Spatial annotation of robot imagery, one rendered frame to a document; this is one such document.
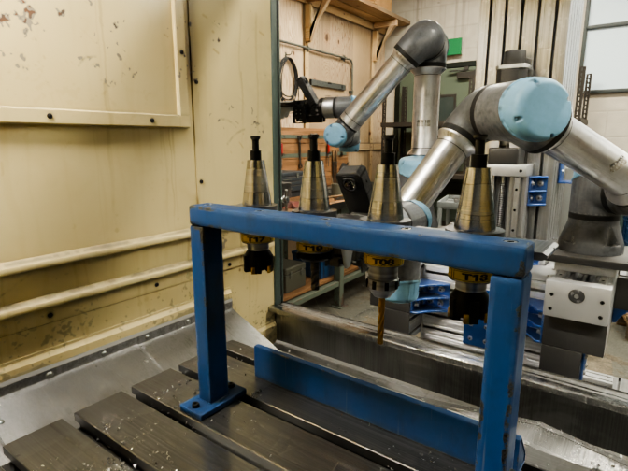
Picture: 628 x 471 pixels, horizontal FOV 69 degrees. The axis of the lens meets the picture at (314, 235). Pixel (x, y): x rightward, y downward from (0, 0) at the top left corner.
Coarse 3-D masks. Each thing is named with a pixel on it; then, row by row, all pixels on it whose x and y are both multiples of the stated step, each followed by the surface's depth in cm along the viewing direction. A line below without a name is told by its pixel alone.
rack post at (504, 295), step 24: (504, 288) 43; (528, 288) 44; (504, 312) 43; (504, 336) 44; (504, 360) 44; (504, 384) 44; (480, 408) 46; (504, 408) 45; (480, 432) 47; (504, 432) 45; (480, 456) 47; (504, 456) 46
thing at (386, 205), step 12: (384, 168) 55; (396, 168) 55; (384, 180) 55; (396, 180) 55; (372, 192) 57; (384, 192) 55; (396, 192) 55; (372, 204) 56; (384, 204) 55; (396, 204) 55; (372, 216) 56; (384, 216) 55; (396, 216) 56
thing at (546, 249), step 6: (534, 240) 49; (540, 240) 49; (540, 246) 47; (546, 246) 47; (552, 246) 47; (558, 246) 48; (534, 252) 44; (540, 252) 44; (546, 252) 44; (552, 252) 46; (534, 258) 44; (540, 258) 44; (546, 258) 44
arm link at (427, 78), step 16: (448, 48) 152; (432, 64) 146; (416, 80) 151; (432, 80) 149; (416, 96) 152; (432, 96) 150; (416, 112) 153; (432, 112) 151; (416, 128) 154; (432, 128) 152; (416, 144) 154; (432, 144) 153
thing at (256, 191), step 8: (248, 160) 68; (256, 160) 68; (248, 168) 68; (256, 168) 68; (264, 168) 69; (248, 176) 68; (256, 176) 68; (264, 176) 69; (248, 184) 68; (256, 184) 68; (264, 184) 69; (248, 192) 68; (256, 192) 68; (264, 192) 69; (248, 200) 68; (256, 200) 68; (264, 200) 69
